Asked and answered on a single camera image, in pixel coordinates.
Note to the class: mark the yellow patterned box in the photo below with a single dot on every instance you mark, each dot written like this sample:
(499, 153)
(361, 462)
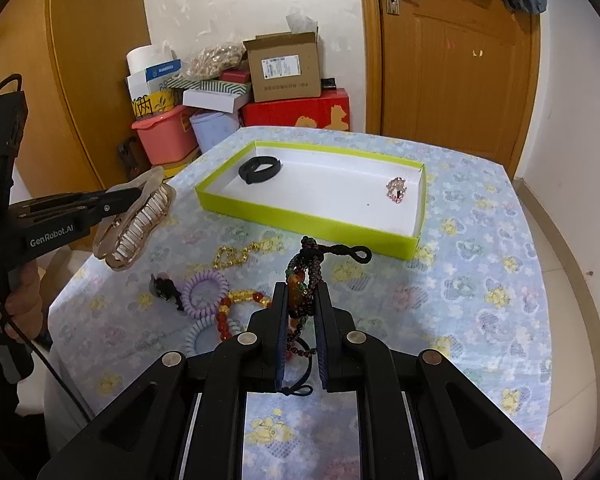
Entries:
(156, 103)

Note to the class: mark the small black hair clip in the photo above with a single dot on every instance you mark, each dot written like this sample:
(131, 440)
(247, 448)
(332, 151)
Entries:
(162, 287)

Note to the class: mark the pink plastic bin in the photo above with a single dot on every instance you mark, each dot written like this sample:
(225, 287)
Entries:
(167, 137)

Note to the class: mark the green striped box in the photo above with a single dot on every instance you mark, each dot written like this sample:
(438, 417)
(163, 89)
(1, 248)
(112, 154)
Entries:
(208, 85)

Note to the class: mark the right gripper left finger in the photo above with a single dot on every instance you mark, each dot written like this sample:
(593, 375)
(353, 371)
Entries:
(268, 354)

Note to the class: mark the white paper roll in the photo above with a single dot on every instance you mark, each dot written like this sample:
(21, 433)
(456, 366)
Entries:
(140, 58)

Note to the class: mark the wooden door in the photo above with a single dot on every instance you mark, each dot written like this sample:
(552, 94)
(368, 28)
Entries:
(460, 74)

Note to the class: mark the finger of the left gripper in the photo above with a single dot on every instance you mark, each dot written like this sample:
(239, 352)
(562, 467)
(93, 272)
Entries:
(117, 202)

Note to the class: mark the small red box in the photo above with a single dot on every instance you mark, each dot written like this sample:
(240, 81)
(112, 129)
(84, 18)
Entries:
(236, 76)

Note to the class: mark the red gift box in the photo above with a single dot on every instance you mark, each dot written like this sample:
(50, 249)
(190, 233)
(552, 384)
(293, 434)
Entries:
(330, 110)

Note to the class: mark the white flat box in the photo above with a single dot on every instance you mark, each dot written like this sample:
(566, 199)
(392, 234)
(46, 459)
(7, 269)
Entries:
(228, 103)

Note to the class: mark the brown cardboard box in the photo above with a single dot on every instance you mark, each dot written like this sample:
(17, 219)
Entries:
(284, 66)

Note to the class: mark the dark bead necklace amber pendant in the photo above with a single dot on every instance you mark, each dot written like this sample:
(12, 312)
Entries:
(303, 275)

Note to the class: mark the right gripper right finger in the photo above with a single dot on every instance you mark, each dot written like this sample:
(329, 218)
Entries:
(336, 363)

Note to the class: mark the white blue label box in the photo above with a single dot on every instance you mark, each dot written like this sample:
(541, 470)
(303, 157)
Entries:
(152, 79)

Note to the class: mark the floral blue tablecloth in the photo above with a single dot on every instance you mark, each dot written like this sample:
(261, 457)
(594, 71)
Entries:
(473, 290)

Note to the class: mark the wooden wardrobe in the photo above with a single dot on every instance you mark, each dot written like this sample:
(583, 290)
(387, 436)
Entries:
(71, 57)

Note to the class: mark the person's left hand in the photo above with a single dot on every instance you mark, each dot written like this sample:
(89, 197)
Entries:
(24, 305)

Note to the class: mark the green white shallow tray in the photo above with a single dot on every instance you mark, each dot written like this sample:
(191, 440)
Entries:
(341, 195)

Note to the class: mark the lavender cylindrical container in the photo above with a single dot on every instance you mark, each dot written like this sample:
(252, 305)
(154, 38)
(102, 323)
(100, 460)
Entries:
(211, 128)

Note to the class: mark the bag of nuts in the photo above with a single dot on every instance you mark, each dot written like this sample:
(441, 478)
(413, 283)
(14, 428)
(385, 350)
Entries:
(211, 62)

